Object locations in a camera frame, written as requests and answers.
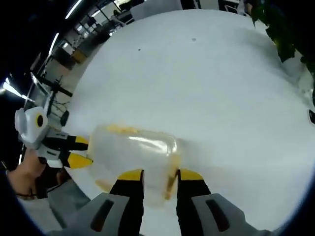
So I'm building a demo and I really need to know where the grey mesh office chair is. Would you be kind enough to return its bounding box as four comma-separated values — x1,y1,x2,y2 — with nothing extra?
19,177,92,233

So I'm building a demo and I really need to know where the green potted plant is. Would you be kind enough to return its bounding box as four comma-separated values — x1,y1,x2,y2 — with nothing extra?
250,0,315,72

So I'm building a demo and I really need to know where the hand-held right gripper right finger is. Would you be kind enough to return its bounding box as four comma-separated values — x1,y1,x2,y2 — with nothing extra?
175,168,272,236

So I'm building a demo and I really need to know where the wooden cabinet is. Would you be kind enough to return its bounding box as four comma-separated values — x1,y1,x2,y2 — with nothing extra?
71,47,88,64

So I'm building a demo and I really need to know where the person's left hand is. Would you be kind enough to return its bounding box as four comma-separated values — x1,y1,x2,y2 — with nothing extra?
6,149,48,197

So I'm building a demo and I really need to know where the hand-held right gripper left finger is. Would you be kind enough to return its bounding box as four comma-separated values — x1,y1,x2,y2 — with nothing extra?
81,168,146,236

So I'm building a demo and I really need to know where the clear plastic buckle container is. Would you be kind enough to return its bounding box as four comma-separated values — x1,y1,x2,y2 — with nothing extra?
87,123,185,208

